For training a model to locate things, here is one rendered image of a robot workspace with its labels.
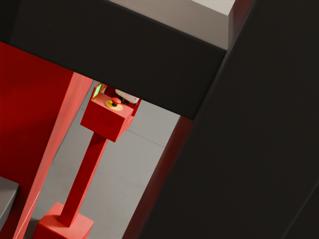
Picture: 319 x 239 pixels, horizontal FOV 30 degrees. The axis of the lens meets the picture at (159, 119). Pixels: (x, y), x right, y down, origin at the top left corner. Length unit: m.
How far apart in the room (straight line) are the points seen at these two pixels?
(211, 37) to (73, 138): 3.13
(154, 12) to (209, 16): 0.07
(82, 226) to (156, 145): 1.24
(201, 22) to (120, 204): 2.74
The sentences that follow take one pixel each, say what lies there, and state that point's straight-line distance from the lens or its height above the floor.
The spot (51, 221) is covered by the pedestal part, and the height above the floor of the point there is 0.12.
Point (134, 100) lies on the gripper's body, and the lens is 2.42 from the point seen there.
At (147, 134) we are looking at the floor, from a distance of 3.95.
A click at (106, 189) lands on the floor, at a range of 3.27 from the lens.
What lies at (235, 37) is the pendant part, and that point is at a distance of 0.47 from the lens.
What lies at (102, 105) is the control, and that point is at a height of 0.78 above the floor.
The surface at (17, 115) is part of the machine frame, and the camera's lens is 1.00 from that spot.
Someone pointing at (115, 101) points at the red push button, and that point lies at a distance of 2.35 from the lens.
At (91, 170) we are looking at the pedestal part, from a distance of 2.55.
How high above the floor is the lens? 1.84
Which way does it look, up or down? 26 degrees down
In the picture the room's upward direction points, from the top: 25 degrees clockwise
